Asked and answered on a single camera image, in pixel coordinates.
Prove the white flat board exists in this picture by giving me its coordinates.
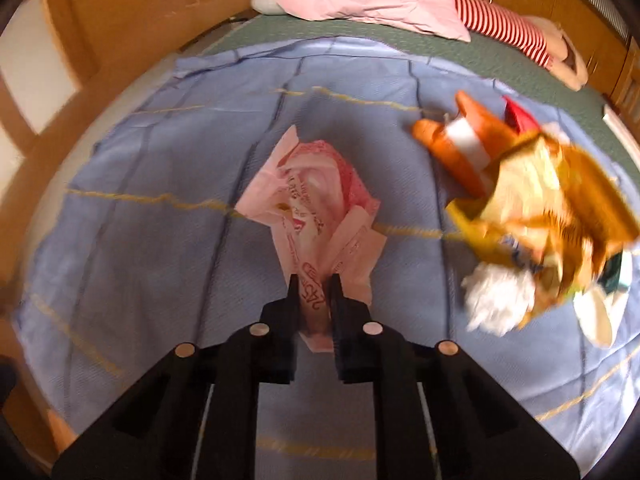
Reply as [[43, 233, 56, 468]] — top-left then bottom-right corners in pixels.
[[602, 105, 640, 146]]

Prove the yellow snack bag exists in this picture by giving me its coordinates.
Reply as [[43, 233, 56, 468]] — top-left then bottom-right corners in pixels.
[[445, 132, 640, 311]]

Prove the pink wrapper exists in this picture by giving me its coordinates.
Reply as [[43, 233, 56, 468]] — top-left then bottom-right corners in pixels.
[[234, 125, 388, 353]]

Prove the wooden door with white panes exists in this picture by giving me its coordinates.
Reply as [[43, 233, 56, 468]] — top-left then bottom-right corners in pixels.
[[0, 0, 256, 461]]

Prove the blue checked blanket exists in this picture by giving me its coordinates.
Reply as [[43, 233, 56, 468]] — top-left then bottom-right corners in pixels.
[[12, 35, 640, 461]]

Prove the red striped plush doll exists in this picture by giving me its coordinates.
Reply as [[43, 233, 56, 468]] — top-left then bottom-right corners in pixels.
[[452, 0, 591, 92]]

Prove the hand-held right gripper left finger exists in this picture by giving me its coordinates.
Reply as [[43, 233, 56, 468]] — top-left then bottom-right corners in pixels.
[[52, 274, 301, 480]]

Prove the orange white toy cone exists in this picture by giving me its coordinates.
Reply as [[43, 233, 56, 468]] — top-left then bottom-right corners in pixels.
[[412, 91, 521, 198]]

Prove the green mat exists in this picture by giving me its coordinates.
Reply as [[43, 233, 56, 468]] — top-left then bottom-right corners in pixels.
[[200, 12, 640, 186]]

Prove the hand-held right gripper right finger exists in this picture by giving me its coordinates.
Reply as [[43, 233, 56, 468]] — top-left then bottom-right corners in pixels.
[[327, 274, 581, 480]]

